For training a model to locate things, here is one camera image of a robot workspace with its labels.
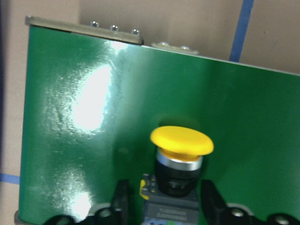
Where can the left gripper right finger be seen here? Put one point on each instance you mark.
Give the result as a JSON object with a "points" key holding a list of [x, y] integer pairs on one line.
{"points": [[212, 203]]}

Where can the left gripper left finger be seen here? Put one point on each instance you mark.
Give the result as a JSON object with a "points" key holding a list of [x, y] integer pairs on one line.
{"points": [[120, 202]]}

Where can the yellow mushroom push button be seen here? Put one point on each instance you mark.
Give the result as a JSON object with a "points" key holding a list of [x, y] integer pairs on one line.
{"points": [[170, 195]]}

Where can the green conveyor belt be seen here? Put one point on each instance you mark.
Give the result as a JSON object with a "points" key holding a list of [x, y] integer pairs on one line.
{"points": [[91, 104]]}

